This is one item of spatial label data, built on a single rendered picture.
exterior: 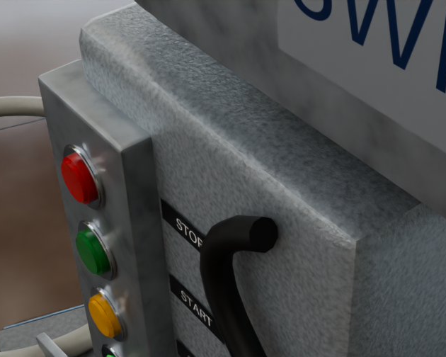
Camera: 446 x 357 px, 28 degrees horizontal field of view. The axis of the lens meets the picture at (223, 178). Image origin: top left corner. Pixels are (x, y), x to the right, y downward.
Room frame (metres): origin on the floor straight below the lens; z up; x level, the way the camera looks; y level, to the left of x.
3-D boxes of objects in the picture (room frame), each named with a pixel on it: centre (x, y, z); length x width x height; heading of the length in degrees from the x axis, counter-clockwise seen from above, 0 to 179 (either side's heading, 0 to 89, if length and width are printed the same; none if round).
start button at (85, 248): (0.34, 0.07, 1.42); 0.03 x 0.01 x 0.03; 35
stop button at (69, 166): (0.34, 0.07, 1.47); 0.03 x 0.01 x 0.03; 35
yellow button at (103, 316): (0.34, 0.07, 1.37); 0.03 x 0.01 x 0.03; 35
